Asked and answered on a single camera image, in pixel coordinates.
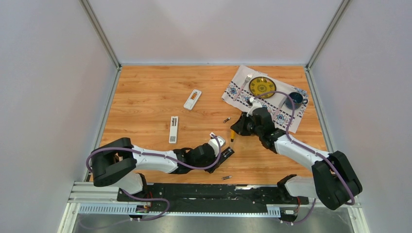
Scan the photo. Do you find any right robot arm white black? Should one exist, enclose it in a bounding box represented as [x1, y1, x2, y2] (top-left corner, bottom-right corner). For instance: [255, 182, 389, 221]
[230, 107, 363, 210]

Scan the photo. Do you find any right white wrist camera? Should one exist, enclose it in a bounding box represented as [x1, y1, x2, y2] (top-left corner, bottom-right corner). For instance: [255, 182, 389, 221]
[246, 98, 262, 117]

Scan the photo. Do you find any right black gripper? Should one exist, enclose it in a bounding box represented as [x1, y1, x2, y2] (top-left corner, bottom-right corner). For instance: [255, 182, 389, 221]
[230, 112, 262, 138]

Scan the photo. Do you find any patterned white placemat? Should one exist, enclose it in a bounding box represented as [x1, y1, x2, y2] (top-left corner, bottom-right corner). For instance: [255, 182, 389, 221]
[222, 65, 309, 133]

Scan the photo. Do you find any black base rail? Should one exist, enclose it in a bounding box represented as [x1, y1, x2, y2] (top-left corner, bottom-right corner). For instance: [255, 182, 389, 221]
[136, 183, 309, 214]

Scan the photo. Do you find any yellow handled screwdriver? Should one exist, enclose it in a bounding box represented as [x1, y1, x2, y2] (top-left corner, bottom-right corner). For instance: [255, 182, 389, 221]
[229, 130, 236, 148]

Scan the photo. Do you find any dark blue mug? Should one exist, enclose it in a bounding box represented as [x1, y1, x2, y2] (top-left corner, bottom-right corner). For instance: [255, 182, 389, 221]
[285, 92, 309, 110]

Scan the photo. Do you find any white remote orange battery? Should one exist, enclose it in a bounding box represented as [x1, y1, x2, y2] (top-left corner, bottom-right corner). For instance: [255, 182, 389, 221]
[183, 89, 202, 111]

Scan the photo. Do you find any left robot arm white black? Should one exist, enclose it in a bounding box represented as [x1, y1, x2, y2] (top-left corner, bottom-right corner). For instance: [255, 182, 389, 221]
[86, 134, 225, 201]

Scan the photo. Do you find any aluminium frame rail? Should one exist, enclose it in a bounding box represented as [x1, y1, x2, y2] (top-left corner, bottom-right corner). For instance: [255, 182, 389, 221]
[69, 182, 361, 219]

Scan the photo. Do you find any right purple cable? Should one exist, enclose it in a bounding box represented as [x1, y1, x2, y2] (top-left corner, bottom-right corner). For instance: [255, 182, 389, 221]
[252, 90, 356, 225]

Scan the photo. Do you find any white remote with QR code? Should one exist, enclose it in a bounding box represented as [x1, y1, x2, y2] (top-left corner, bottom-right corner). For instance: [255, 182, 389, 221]
[169, 116, 179, 144]

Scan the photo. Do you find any black remote control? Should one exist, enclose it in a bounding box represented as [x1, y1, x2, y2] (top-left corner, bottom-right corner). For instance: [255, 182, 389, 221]
[220, 147, 234, 160]

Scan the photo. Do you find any yellow patterned plate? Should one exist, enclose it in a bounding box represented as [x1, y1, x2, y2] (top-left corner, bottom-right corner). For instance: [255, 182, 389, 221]
[248, 76, 277, 99]

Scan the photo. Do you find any pink handled fork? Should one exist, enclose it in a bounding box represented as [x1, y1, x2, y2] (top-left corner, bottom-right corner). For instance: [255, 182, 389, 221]
[233, 73, 253, 101]

